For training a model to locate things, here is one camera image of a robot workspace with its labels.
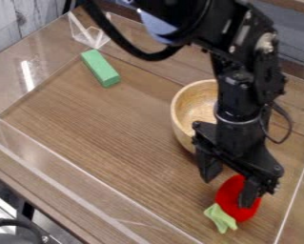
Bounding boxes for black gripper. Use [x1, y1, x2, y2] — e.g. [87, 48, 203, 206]
[192, 111, 284, 209]

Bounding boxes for red plush strawberry toy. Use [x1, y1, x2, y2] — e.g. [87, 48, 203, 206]
[204, 174, 262, 234]

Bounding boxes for light wooden bowl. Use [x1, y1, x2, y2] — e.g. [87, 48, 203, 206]
[171, 79, 218, 153]

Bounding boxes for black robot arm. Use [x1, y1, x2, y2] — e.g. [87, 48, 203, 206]
[128, 0, 287, 208]

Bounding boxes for green rectangular block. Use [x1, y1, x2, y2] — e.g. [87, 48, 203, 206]
[80, 50, 120, 88]

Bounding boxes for black table leg frame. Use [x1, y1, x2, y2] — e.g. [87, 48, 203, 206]
[13, 199, 64, 244]

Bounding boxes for clear acrylic corner bracket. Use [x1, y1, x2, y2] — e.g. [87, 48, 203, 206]
[68, 12, 111, 50]

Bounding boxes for black floor cable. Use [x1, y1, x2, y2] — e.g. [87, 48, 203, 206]
[0, 217, 44, 244]

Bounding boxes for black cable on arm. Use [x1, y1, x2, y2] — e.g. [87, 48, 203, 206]
[82, 0, 184, 63]

